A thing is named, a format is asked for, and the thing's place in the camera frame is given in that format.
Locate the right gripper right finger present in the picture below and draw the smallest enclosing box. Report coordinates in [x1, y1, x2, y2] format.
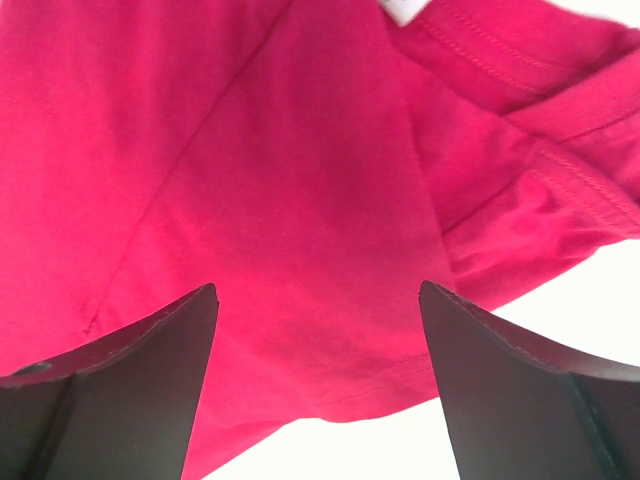
[419, 281, 639, 480]

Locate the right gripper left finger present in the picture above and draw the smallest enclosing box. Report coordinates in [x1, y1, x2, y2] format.
[1, 284, 219, 479]

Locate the magenta t shirt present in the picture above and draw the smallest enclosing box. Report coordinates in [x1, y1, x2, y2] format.
[1, 0, 639, 479]

